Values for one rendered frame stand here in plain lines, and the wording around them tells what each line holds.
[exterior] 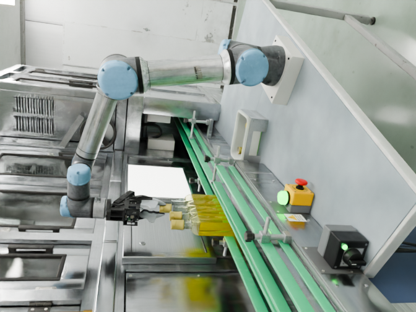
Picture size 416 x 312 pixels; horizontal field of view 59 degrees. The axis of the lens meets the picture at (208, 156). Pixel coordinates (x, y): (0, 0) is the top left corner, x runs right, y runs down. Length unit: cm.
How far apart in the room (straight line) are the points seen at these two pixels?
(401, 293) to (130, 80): 91
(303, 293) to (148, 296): 55
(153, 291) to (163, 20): 413
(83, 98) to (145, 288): 137
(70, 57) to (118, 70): 396
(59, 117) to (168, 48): 289
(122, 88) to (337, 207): 71
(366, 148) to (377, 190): 11
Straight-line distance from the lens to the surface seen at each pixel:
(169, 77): 118
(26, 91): 237
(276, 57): 140
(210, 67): 120
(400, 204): 92
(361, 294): 94
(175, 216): 136
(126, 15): 501
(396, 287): 106
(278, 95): 142
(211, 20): 512
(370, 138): 101
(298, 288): 91
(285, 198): 119
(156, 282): 132
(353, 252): 96
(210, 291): 132
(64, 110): 238
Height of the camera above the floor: 135
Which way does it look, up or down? 13 degrees down
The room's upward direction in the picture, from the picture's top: 86 degrees counter-clockwise
